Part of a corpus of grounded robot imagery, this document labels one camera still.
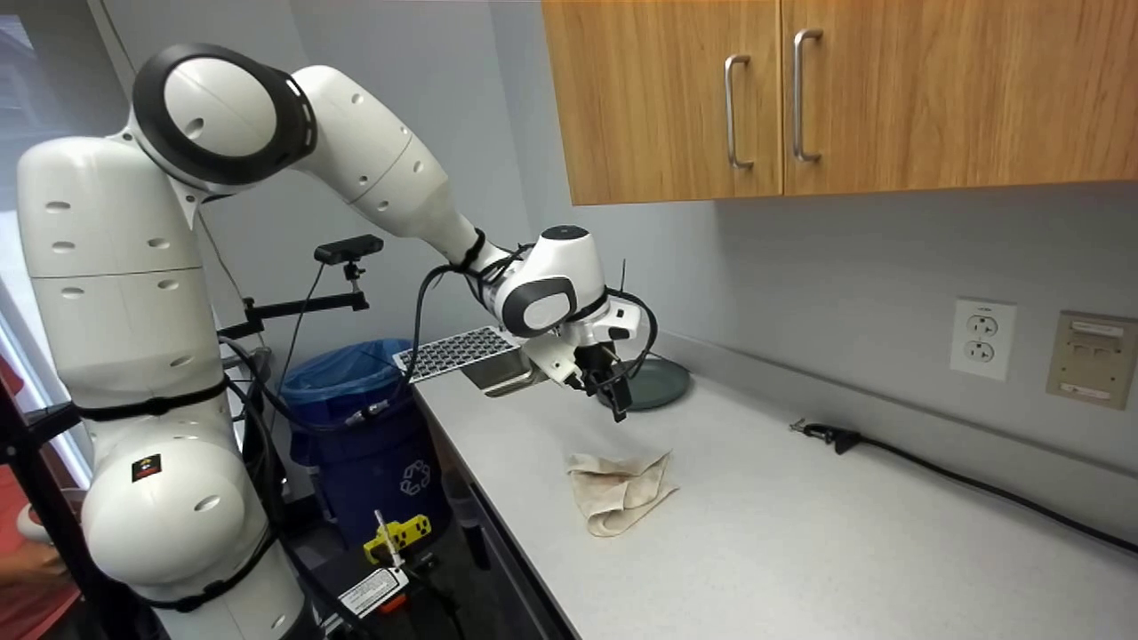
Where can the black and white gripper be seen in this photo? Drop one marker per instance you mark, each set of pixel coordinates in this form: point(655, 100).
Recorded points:
point(597, 353)

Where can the beige cloth towel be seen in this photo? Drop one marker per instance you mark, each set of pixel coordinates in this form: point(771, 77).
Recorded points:
point(612, 496)

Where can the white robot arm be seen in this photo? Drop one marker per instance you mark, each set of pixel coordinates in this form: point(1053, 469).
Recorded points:
point(113, 256)

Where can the dark green plate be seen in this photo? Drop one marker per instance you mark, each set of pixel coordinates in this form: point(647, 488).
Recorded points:
point(655, 386)

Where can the black smartphone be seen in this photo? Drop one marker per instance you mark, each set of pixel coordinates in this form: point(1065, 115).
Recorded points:
point(502, 374)

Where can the blue recycling bin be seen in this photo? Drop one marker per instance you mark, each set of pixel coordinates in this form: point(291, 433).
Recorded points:
point(361, 430)

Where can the yellow tool on floor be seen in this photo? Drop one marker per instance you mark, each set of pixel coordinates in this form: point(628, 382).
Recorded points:
point(394, 536)

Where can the wooden cabinet left door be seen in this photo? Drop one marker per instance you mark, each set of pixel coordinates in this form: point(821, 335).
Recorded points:
point(637, 88)

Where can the wooden cabinet door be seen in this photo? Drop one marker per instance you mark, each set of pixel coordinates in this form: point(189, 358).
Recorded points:
point(637, 88)
point(964, 94)

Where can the wooden cabinet right door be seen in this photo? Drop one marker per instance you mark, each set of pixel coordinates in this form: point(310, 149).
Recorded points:
point(964, 94)

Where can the person in red shirt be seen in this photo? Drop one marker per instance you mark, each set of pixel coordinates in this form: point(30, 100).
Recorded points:
point(35, 599)

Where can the black camera on stand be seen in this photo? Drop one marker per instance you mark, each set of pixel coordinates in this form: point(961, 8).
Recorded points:
point(347, 248)

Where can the silver left cabinet handle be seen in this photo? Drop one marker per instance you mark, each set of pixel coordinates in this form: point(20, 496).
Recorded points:
point(730, 64)

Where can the silver cabinet handle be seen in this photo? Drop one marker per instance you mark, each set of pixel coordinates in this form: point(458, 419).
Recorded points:
point(799, 94)
point(730, 64)

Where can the white wall power outlet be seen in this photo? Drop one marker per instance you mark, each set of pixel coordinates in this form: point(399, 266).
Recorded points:
point(982, 339)

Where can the silver right cabinet handle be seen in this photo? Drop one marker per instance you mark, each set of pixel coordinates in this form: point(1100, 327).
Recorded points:
point(799, 94)

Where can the beige wall plate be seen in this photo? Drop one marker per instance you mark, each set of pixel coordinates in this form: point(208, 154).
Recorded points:
point(1092, 358)

